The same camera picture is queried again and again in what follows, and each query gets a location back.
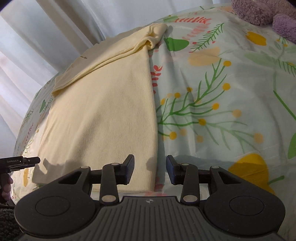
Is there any cream knit sweater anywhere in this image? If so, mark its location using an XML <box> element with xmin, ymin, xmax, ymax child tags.
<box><xmin>32</xmin><ymin>24</ymin><xmax>167</xmax><ymax>193</ymax></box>

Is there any person's left hand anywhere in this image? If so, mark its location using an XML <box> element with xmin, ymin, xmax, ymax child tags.
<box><xmin>1</xmin><ymin>173</ymin><xmax>13</xmax><ymax>204</ymax></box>

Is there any purple plush toy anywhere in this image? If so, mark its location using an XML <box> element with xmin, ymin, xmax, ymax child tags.
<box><xmin>231</xmin><ymin>0</ymin><xmax>295</xmax><ymax>43</ymax></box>

